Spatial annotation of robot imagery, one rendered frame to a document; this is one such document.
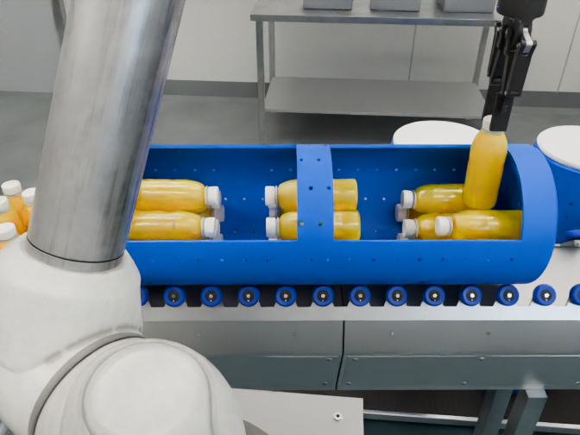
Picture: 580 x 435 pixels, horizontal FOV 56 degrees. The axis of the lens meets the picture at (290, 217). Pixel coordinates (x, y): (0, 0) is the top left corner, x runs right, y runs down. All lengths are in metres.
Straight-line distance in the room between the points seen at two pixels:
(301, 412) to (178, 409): 0.33
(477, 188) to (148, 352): 0.77
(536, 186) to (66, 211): 0.80
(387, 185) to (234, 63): 3.36
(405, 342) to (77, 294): 0.77
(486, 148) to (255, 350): 0.61
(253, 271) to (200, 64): 3.64
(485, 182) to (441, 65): 3.43
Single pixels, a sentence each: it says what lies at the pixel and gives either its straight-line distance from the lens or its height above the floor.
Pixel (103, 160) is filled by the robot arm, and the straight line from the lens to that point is 0.55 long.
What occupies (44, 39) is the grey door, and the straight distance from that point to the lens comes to 4.92.
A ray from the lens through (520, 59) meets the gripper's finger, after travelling 0.99.
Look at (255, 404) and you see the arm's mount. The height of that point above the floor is 1.08.
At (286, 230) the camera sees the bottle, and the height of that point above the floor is 1.11.
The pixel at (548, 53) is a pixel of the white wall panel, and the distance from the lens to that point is 4.67.
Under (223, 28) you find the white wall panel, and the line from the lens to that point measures 4.44.
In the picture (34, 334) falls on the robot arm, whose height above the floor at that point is 1.32.
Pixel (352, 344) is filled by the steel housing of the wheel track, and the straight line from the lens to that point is 1.17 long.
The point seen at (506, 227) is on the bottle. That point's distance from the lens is 1.11.
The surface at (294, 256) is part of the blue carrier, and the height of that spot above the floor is 1.09.
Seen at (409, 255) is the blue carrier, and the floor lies 1.10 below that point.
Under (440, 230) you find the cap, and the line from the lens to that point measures 1.09.
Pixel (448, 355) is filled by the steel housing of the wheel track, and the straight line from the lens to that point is 1.23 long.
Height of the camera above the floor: 1.71
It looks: 34 degrees down
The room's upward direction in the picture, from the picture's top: straight up
